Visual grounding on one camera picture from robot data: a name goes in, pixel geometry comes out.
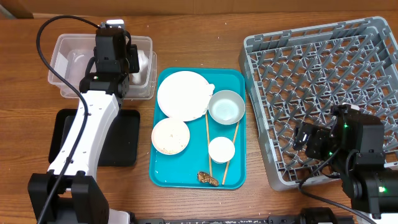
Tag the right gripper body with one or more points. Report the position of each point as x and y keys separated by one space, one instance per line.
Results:
x=315 y=142

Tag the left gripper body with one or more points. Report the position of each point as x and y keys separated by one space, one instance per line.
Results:
x=132 y=64

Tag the white napkin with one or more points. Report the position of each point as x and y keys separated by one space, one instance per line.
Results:
x=140 y=77

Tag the small white cup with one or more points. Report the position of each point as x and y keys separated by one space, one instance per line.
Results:
x=221 y=150

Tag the small white plate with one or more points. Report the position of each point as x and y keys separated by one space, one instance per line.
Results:
x=170 y=136

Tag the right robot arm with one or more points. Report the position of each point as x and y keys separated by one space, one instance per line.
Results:
x=352 y=147

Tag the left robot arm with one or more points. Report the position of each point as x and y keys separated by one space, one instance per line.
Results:
x=68 y=192

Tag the grey dishwasher rack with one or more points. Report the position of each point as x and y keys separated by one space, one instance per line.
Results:
x=297 y=75

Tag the clear plastic bin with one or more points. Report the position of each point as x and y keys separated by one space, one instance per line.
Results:
x=73 y=51

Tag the large white plate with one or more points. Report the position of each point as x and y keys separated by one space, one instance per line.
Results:
x=184 y=95

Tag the right wooden chopstick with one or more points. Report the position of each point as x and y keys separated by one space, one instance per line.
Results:
x=227 y=164

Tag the wooden chopstick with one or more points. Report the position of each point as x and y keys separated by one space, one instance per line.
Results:
x=227 y=164
x=208 y=143

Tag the black plastic tray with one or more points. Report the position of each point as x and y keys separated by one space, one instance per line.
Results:
x=120 y=145

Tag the grey bowl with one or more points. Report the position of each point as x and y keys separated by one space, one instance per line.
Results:
x=226 y=107

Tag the teal serving tray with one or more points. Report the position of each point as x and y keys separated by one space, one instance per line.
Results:
x=181 y=170

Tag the left wooden chopstick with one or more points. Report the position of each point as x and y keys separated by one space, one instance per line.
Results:
x=208 y=143

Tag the brown food scrap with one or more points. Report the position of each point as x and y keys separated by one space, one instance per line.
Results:
x=206 y=178

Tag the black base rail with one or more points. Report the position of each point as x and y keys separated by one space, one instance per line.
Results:
x=314 y=215

